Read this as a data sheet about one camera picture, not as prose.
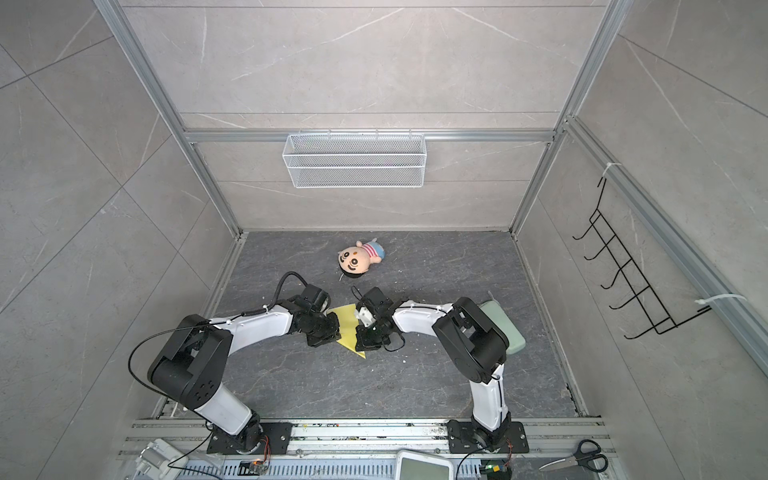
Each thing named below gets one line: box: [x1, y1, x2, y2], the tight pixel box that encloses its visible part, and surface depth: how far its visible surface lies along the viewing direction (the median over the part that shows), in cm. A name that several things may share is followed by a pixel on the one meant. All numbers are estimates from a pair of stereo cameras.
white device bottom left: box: [135, 438, 189, 480], surface depth 70 cm
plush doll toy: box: [338, 238, 386, 278], surface depth 105 cm
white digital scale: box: [395, 450, 455, 480], surface depth 67 cm
